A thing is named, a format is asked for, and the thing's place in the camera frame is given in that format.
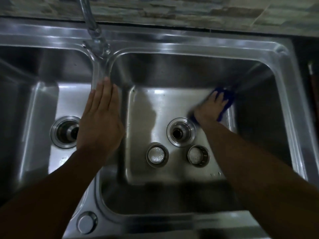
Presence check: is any person's left forearm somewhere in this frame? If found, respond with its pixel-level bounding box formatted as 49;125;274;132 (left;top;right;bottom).
0;149;108;239

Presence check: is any metal sink strainer basket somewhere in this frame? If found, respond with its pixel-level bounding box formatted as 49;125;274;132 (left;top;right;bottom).
187;144;210;168
146;142;169;168

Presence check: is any stainless steel double sink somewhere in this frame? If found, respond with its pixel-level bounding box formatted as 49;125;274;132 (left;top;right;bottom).
0;17;319;239

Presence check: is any chrome faucet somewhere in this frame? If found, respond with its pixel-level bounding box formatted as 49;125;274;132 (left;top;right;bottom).
77;0;112;90

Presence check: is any round metal sink hole cap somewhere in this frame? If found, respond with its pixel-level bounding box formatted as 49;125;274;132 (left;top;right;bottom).
76;211;98;234

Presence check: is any person's right hand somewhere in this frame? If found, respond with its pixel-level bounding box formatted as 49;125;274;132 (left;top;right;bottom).
193;91;229;125

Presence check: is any person's left hand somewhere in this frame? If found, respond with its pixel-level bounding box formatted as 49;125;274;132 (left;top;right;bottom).
76;77;125;157

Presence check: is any person's right forearm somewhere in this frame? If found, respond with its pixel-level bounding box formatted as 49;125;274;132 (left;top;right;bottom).
198;120;319;239

